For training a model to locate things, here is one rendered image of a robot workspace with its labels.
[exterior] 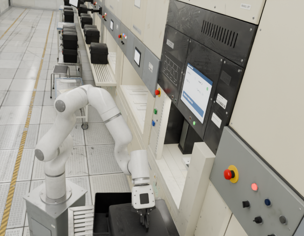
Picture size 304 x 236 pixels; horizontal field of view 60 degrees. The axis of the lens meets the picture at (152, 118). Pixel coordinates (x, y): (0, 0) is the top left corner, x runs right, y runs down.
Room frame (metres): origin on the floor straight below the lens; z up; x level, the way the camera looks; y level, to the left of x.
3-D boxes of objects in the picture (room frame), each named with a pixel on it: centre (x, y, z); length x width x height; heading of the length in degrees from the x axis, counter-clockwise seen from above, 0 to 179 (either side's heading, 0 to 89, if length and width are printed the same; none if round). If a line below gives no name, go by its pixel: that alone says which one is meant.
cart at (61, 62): (5.20, 1.81, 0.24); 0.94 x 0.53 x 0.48; 20
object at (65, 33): (4.90, 1.70, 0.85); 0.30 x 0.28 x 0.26; 19
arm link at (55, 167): (1.27, 0.52, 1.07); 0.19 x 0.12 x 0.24; 156
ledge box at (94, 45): (4.01, 0.95, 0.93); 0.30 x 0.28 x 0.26; 17
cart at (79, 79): (3.61, 1.25, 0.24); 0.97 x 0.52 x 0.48; 23
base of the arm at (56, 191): (1.24, 0.54, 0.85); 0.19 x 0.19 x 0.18
